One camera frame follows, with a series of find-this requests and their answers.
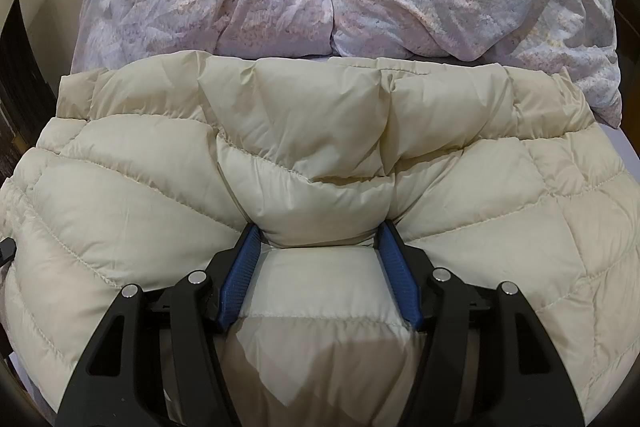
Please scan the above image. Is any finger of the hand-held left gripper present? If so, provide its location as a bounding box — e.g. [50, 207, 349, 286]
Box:
[0, 237, 19, 268]

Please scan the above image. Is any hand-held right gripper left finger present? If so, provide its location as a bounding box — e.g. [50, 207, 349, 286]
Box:
[55, 224, 263, 427]

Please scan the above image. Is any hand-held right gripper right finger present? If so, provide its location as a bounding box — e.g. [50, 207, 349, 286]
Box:
[376, 223, 586, 427]

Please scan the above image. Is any cream quilted down jacket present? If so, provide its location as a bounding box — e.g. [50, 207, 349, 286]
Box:
[0, 49, 637, 427]

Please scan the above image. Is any dark wooden furniture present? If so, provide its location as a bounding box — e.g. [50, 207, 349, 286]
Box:
[0, 0, 59, 188]

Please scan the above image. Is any lavender bed sheet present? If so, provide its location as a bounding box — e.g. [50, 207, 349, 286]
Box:
[597, 122, 639, 188]

